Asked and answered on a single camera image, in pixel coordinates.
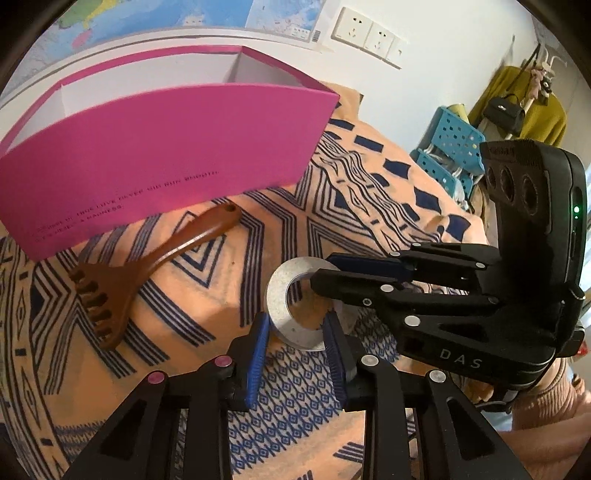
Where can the orange patterned blanket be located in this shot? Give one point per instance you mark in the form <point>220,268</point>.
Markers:
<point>184,314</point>

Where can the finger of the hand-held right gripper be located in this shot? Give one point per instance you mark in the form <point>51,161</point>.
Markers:
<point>360,286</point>
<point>369,265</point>

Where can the wall map poster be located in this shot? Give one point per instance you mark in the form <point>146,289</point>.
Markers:
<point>161,18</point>

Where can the black handbag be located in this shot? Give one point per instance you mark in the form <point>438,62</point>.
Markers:
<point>503,113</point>

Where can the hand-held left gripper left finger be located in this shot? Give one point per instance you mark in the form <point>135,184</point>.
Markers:
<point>256,360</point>

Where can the small hanging plush toy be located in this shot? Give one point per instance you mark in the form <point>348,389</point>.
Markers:
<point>540,83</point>

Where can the white tape roll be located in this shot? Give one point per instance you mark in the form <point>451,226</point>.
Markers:
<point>277,300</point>

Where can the brown wooden back scratcher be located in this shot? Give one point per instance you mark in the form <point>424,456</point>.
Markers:
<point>152,263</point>

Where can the blue plastic basket rack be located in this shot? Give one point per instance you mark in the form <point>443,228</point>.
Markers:
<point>455,136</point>

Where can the magenta cardboard box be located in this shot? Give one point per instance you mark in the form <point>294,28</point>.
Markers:
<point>161,157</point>

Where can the white coat rack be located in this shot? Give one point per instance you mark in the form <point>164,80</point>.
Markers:
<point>547,57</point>

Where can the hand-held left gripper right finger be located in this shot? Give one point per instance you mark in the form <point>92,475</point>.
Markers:
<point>334,364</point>

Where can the blue plastic stool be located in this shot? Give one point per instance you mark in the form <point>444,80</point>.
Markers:
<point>438,173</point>

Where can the mustard yellow coat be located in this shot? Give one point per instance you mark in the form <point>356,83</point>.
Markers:
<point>540,120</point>

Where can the person's right forearm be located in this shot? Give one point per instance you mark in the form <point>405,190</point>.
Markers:
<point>554,429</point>

